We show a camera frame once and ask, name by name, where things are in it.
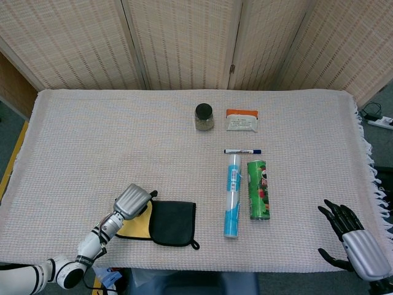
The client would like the glass jar with black lid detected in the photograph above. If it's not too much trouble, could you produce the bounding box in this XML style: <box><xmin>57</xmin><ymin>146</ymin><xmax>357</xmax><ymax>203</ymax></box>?
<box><xmin>194</xmin><ymin>103</ymin><xmax>214</xmax><ymax>132</ymax></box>

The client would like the green chips can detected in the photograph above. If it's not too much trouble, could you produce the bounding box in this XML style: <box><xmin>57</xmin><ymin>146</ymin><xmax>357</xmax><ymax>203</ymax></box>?
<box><xmin>246</xmin><ymin>158</ymin><xmax>273</xmax><ymax>222</ymax></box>

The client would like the black cable with adapter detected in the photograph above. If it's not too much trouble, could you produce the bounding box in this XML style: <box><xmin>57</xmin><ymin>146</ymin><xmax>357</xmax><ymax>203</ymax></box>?
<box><xmin>359</xmin><ymin>102</ymin><xmax>383</xmax><ymax>122</ymax></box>

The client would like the white power strip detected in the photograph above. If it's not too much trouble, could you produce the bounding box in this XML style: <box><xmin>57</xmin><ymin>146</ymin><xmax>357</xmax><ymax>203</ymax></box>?
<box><xmin>367</xmin><ymin>116</ymin><xmax>393</xmax><ymax>130</ymax></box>

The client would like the woven folding screen panel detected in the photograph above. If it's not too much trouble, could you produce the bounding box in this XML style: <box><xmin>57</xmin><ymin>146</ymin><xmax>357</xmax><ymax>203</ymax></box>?
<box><xmin>228</xmin><ymin>0</ymin><xmax>317</xmax><ymax>91</ymax></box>
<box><xmin>0</xmin><ymin>0</ymin><xmax>149</xmax><ymax>92</ymax></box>
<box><xmin>276</xmin><ymin>0</ymin><xmax>393</xmax><ymax>107</ymax></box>
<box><xmin>121</xmin><ymin>0</ymin><xmax>244</xmax><ymax>91</ymax></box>

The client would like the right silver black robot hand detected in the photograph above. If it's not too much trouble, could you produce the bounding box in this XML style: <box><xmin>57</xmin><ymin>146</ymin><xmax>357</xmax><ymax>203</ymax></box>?
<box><xmin>317</xmin><ymin>199</ymin><xmax>392</xmax><ymax>282</ymax></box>

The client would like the blue and white marker pen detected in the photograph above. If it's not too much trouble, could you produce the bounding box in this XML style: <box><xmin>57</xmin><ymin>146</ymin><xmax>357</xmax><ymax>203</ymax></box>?
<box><xmin>223</xmin><ymin>149</ymin><xmax>263</xmax><ymax>155</ymax></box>

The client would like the blue and white plastic bag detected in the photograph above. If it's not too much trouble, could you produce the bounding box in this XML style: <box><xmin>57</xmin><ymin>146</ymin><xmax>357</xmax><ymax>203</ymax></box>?
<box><xmin>91</xmin><ymin>266</ymin><xmax>124</xmax><ymax>295</ymax></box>

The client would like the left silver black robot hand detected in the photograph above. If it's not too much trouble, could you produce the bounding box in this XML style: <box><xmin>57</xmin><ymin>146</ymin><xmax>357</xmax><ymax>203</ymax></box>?
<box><xmin>112</xmin><ymin>183</ymin><xmax>159</xmax><ymax>221</ymax></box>

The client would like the yellow cloth with black back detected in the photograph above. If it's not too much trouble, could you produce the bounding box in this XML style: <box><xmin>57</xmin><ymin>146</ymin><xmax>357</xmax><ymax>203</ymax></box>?
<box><xmin>115</xmin><ymin>199</ymin><xmax>201</xmax><ymax>250</ymax></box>

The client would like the orange and white packet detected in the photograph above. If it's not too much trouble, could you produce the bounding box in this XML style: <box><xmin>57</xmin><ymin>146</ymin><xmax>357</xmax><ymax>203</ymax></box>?
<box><xmin>225</xmin><ymin>108</ymin><xmax>259</xmax><ymax>133</ymax></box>

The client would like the brown wooden cabinet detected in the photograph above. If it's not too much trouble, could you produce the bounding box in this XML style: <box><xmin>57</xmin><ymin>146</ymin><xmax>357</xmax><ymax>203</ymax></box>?
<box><xmin>0</xmin><ymin>51</ymin><xmax>39</xmax><ymax>119</ymax></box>

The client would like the yellow floor tape strip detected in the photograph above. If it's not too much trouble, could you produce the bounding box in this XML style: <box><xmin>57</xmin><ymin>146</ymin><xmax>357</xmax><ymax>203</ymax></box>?
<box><xmin>0</xmin><ymin>120</ymin><xmax>29</xmax><ymax>201</ymax></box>

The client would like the white woven fringed tablecloth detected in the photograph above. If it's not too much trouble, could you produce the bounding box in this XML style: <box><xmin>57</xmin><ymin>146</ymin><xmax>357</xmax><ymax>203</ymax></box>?
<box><xmin>0</xmin><ymin>88</ymin><xmax>393</xmax><ymax>275</ymax></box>

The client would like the blue and white plastic roll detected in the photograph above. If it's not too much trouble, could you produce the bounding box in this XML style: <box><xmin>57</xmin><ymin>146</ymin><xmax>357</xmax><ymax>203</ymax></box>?
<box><xmin>223</xmin><ymin>154</ymin><xmax>243</xmax><ymax>240</ymax></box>

